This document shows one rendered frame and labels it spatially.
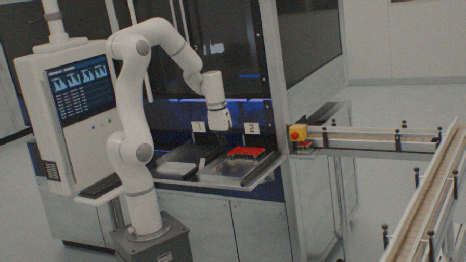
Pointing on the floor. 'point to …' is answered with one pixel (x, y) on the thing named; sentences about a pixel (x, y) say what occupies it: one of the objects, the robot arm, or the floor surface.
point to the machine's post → (283, 127)
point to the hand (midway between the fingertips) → (222, 140)
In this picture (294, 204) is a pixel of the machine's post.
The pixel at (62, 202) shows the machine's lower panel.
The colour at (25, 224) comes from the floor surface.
